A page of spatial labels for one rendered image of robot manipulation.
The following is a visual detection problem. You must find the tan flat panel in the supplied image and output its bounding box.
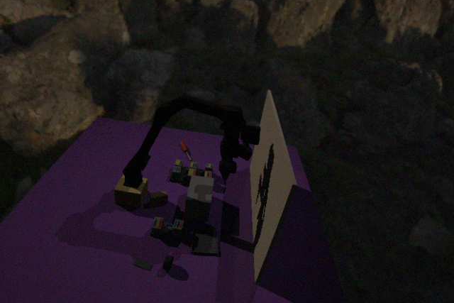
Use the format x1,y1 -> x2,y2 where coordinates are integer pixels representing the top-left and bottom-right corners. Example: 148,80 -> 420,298
250,90 -> 297,285

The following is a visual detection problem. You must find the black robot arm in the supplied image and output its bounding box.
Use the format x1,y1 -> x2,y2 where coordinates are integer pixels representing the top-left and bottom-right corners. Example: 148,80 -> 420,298
122,94 -> 261,188

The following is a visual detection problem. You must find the orange-handled screwdriver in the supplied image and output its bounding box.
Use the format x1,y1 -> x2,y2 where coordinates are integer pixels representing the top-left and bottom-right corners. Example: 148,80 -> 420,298
180,141 -> 191,160

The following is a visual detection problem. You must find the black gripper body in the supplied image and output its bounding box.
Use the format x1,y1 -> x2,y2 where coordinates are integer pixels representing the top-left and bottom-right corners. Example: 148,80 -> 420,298
219,140 -> 238,174

